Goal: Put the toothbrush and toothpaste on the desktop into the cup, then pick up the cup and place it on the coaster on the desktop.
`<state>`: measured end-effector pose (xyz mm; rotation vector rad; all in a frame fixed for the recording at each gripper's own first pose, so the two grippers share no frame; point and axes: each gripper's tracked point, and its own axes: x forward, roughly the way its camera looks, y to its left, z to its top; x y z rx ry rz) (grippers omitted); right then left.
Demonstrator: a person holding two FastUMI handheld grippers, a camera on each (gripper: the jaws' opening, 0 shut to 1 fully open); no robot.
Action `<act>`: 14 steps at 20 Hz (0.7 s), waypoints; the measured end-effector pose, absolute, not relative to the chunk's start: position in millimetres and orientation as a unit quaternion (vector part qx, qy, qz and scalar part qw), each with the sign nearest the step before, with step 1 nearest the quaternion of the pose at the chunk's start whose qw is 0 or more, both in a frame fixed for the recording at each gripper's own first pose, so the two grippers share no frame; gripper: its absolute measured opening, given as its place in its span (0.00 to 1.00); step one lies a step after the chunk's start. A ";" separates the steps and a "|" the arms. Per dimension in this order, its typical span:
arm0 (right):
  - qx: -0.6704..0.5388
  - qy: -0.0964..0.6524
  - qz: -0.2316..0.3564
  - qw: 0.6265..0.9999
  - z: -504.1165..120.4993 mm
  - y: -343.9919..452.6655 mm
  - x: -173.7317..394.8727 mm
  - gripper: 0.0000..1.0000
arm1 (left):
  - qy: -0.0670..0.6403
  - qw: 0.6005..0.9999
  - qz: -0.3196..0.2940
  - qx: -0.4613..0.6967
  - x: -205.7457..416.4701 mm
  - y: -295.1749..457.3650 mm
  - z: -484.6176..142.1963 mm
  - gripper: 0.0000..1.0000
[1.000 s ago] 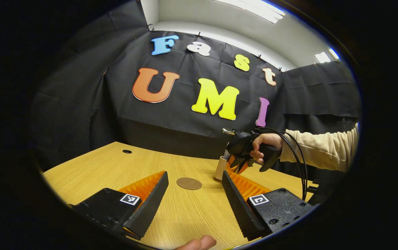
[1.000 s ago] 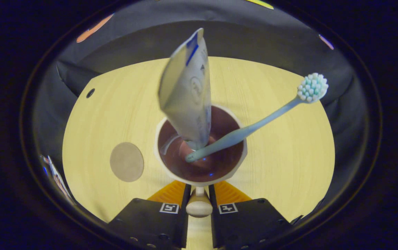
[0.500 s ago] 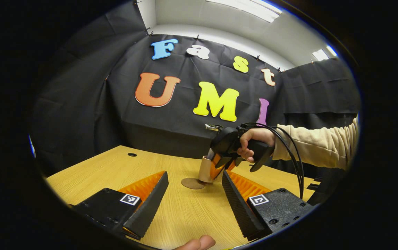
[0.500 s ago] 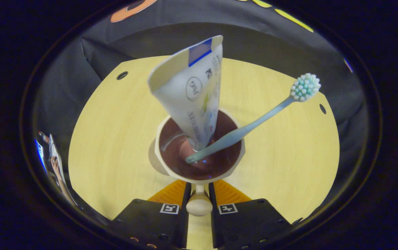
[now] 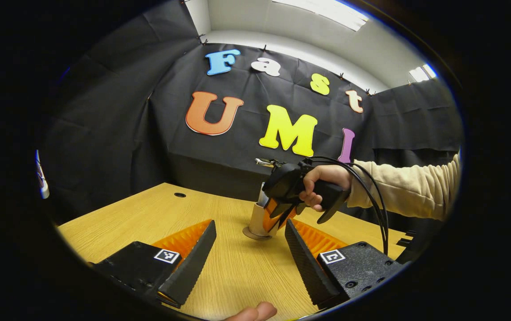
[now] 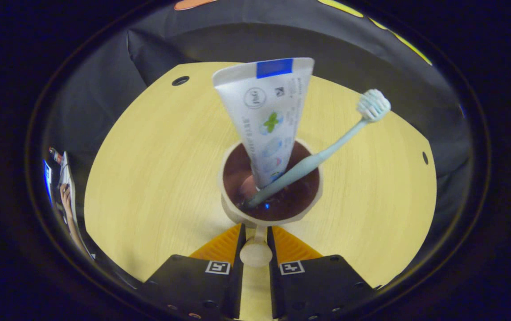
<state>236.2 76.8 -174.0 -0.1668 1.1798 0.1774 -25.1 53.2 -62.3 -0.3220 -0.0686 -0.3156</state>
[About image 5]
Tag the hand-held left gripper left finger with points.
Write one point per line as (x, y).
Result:
(192, 267)

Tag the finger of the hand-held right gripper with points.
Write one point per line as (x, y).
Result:
(267, 214)
(286, 211)

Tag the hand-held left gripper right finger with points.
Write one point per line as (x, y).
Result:
(308, 267)

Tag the beige cup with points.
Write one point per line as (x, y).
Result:
(257, 220)

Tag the round brown coaster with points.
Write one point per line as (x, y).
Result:
(248, 233)

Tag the wooden desktop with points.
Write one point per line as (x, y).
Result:
(237, 276)

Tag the black backdrop cloth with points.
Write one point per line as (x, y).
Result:
(126, 133)

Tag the computer monitor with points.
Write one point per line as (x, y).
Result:
(42, 178)

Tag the small ceiling light panel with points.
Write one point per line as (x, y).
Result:
(422, 72)

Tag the long ceiling light panel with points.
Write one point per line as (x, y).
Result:
(326, 11)

